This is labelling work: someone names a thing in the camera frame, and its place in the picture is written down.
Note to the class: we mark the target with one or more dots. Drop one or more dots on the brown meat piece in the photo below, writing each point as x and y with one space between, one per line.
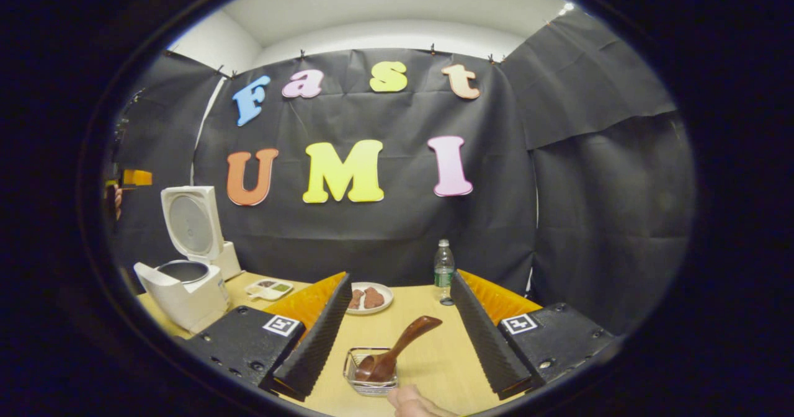
373 297
356 298

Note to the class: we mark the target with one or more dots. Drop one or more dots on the clear chopstick holder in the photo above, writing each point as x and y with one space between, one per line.
371 388

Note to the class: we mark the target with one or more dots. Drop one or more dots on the small white divided dish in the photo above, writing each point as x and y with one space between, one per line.
270 290

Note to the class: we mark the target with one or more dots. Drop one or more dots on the small ceiling light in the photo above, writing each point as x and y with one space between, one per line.
564 9

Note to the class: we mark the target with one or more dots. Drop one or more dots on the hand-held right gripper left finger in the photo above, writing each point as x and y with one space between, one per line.
313 342

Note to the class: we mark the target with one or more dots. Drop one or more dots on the brown wooden spoon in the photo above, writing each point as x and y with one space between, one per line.
403 342

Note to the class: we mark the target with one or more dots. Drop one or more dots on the white toaster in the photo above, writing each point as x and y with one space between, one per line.
229 262

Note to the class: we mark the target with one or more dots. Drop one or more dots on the clear plastic water bottle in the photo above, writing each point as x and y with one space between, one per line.
444 268

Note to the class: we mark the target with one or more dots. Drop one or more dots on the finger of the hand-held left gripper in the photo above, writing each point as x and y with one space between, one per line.
138 177

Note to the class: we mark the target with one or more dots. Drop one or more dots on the black backdrop cloth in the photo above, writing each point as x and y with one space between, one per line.
384 237

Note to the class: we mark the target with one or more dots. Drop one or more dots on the white rice cooker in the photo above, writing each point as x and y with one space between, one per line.
186 302

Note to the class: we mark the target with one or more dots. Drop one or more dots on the white round plate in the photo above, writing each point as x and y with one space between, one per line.
388 296

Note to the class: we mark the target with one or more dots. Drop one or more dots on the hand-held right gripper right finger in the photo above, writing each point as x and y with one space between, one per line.
487 342

